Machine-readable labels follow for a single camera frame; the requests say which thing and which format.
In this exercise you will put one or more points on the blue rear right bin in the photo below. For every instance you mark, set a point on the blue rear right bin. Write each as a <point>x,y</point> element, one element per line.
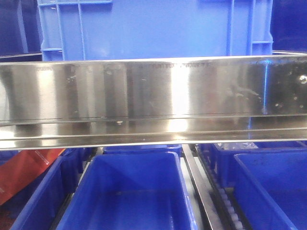
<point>222,161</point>

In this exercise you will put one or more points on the red plastic bag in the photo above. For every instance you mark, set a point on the red plastic bag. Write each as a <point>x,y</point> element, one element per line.
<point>23,168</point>

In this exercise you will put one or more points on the dark blue crate upper left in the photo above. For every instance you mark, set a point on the dark blue crate upper left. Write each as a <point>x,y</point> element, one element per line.
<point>19,27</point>

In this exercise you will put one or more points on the dark blue crate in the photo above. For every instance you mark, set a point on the dark blue crate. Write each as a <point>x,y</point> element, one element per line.
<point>19,27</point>
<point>289,25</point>

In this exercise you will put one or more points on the blue centre shelf bin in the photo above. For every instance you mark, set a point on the blue centre shelf bin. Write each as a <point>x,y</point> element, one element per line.
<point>131,192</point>

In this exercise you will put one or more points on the blue right shelf bin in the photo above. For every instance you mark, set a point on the blue right shelf bin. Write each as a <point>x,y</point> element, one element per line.
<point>271,189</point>

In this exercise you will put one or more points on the blue left shelf bin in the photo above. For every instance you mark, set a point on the blue left shelf bin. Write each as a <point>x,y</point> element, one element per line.
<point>60,180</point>

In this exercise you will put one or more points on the large blue crate upper shelf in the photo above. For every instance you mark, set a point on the large blue crate upper shelf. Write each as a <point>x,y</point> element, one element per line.
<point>131,29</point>

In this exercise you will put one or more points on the dark blue crate upper right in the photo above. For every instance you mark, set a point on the dark blue crate upper right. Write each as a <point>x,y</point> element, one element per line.
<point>289,25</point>

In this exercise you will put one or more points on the blue rear centre bin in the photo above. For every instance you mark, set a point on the blue rear centre bin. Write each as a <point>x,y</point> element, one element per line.
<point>139,149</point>

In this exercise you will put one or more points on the blue shelf bin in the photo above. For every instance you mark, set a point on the blue shelf bin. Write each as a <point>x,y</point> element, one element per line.
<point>131,192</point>
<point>60,180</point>
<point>271,189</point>

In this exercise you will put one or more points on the clear plastic bag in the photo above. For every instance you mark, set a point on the clear plastic bag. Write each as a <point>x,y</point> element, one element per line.
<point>237,145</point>

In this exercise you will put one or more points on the steel roller track rail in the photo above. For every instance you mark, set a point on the steel roller track rail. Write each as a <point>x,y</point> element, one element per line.
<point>215,208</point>

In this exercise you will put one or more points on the stainless steel shelf beam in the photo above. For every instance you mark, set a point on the stainless steel shelf beam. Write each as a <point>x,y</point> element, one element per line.
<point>153,101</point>

